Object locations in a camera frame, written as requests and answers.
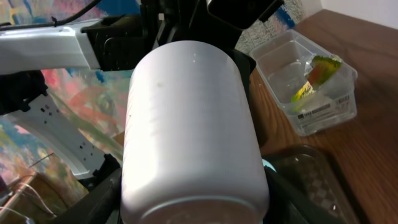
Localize yellow foil snack wrapper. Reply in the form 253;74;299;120
290;55;343;102

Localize light blue bowl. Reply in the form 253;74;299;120
262;159;276;172

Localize colourful painted floor mat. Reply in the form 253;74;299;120
0;0;305;224

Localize clear plastic bin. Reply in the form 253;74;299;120
250;30;358;136

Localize brown serving tray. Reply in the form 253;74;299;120
263;145;369;224

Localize pink cup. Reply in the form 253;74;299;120
120;40;269;224

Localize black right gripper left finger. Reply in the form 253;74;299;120
52;168;122;224

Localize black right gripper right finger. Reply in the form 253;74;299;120
264;167;344;224

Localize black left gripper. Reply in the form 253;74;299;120
81;0;284;93

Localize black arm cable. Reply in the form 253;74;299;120
0;0;103;32

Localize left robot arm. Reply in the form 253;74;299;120
1;0;282;185

